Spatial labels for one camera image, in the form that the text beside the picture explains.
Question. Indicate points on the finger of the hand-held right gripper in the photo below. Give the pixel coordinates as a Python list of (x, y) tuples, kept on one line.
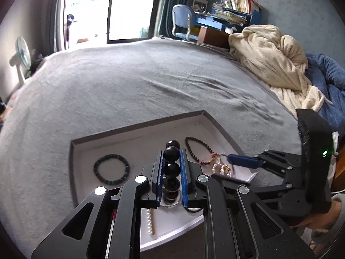
[(258, 188), (242, 160)]

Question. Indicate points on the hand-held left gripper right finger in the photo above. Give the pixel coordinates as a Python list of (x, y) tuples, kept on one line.
[(183, 178)]

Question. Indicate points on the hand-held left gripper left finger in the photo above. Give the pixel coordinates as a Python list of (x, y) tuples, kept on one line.
[(161, 175)]

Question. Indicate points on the grey shallow cardboard tray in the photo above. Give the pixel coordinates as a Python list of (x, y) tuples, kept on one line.
[(140, 143)]

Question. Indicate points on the blue duvet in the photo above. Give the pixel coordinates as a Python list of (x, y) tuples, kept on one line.
[(328, 81)]

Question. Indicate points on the cream fleece blanket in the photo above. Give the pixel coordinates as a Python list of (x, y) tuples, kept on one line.
[(266, 56)]

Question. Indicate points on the brown wooden cabinet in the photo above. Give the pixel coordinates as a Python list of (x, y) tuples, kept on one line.
[(213, 36)]

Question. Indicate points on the blue desk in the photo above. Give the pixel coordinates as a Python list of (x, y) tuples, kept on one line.
[(215, 23)]

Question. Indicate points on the pile of papers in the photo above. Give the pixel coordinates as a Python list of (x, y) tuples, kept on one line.
[(229, 14)]

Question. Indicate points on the blue desk chair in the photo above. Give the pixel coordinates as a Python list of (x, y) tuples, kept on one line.
[(183, 16)]

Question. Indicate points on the row of upright books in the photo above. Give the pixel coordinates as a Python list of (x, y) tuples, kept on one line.
[(237, 2)]

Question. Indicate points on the white small shelf rack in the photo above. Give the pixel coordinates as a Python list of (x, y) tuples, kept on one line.
[(199, 2)]

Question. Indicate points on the teal curtain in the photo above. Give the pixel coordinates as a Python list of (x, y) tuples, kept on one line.
[(178, 2)]

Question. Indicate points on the bright window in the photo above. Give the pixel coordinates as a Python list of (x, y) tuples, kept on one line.
[(107, 8)]

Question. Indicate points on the white standing fan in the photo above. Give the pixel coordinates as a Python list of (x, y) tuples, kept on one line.
[(23, 51)]

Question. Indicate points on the dark curtain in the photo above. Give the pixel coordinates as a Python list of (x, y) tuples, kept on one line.
[(58, 10)]

